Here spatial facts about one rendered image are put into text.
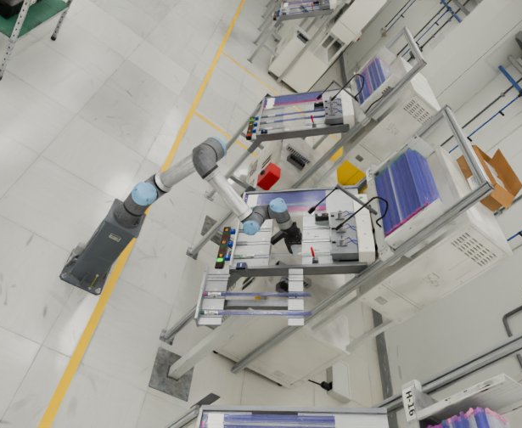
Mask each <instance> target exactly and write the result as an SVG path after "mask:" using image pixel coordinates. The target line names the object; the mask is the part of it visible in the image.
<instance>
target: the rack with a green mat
mask: <svg viewBox="0 0 522 428"><path fill-rule="evenodd" d="M72 1H73V0H67V2H65V1H63V0H42V1H40V2H39V3H36V4H34V5H32V6H30V4H31V0H25V1H24V3H23V6H22V8H21V10H20V13H18V14H16V15H14V16H13V17H11V18H9V19H7V20H6V19H4V18H3V17H2V16H1V15H0V37H2V38H4V39H5V40H7V41H8V46H7V48H6V51H5V54H4V56H3V60H2V62H1V64H0V81H1V80H2V78H3V73H4V71H5V68H6V66H7V63H8V60H9V58H10V55H11V53H12V51H13V48H14V45H15V43H16V42H18V41H19V40H21V39H22V38H24V37H26V36H27V35H29V34H31V33H32V32H33V31H35V30H36V29H38V28H40V27H41V26H43V25H45V24H46V23H48V22H49V21H50V20H52V19H54V18H55V17H57V16H58V15H60V14H61V15H60V18H59V21H58V24H57V25H56V27H55V30H54V32H53V35H52V36H51V39H52V40H53V41H55V40H56V38H57V35H58V33H59V30H60V28H61V26H62V24H63V22H64V20H65V16H66V15H67V13H68V10H69V8H70V6H71V3H72Z"/></svg>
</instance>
